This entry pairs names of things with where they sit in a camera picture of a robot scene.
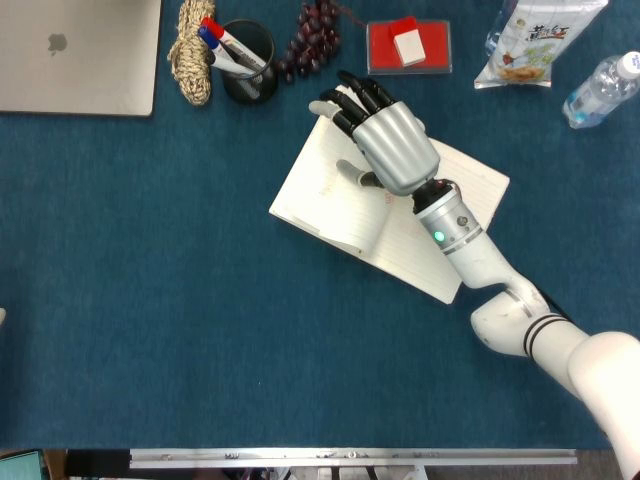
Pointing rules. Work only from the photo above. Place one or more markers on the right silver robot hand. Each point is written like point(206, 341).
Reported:
point(395, 145)

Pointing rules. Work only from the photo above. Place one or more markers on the yellow spiral notebook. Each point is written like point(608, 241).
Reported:
point(330, 200)

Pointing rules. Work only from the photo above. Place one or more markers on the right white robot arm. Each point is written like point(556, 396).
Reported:
point(500, 270)

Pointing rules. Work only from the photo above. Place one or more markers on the white and red stamp block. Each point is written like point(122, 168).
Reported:
point(407, 45)

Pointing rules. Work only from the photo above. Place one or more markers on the red ink pad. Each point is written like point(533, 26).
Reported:
point(435, 47)

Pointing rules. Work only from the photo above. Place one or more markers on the dark red grape bunch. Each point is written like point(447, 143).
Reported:
point(312, 40)

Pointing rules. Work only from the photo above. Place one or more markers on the black mesh pen holder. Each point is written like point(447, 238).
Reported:
point(260, 82)

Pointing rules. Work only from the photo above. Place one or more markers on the white nut snack bag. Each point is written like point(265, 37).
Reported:
point(535, 45)

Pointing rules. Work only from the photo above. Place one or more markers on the black cap marker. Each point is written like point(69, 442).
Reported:
point(220, 61)

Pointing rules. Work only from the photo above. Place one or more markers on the clear plastic water bottle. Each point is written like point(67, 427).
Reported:
point(600, 90)

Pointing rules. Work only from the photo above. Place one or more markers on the markers in cup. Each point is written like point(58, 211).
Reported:
point(212, 27)

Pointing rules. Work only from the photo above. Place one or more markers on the blue cap marker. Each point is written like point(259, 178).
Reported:
point(206, 36)

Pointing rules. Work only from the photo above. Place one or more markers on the blue felt table cloth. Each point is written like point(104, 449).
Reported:
point(150, 300)

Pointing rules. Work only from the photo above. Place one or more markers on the grey laptop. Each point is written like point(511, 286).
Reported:
point(75, 60)

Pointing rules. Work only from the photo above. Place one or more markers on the teal screen device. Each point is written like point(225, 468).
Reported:
point(20, 466)

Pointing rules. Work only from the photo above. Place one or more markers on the aluminium rail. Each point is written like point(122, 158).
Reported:
point(350, 456)

